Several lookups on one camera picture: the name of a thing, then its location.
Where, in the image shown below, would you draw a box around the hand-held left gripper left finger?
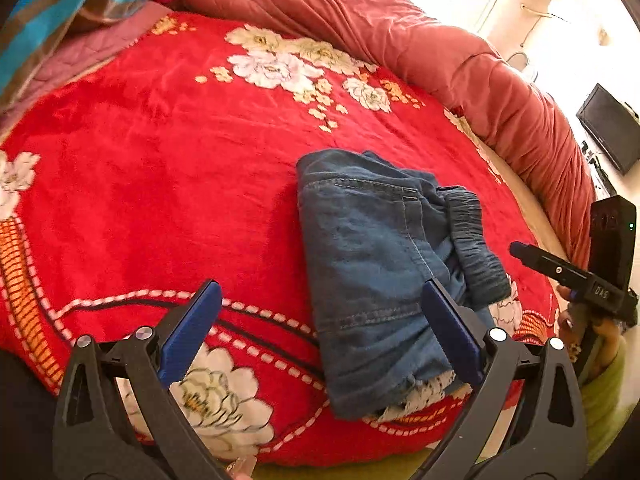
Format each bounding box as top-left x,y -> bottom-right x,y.
52,279 -> 237,480

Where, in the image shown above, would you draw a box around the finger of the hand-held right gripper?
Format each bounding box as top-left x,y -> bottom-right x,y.
509,241 -> 576,285

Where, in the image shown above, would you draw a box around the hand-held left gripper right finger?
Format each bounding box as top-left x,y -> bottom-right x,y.
414,278 -> 589,480

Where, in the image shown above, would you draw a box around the blue pants with lace cuffs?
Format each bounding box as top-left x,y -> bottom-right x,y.
296,149 -> 513,421

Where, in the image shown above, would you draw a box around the person's right hand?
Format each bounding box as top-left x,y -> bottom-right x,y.
555,284 -> 582,362

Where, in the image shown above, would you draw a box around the beige bed sheet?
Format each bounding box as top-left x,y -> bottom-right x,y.
470,132 -> 577,263

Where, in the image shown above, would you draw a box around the black television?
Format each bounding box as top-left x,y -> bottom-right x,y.
576,83 -> 640,177

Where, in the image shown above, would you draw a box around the red floral blanket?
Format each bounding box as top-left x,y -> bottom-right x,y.
0,10 -> 563,468

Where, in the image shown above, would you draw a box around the yellow-green bed sheet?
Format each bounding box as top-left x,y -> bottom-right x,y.
250,350 -> 633,480

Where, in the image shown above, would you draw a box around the pink-red quilt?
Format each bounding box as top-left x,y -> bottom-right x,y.
172,0 -> 598,271

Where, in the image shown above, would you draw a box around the mauve quilted pad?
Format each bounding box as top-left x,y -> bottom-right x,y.
0,4 -> 173,123

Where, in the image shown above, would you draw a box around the striped blue brown towel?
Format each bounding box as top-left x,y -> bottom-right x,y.
0,0 -> 157,107

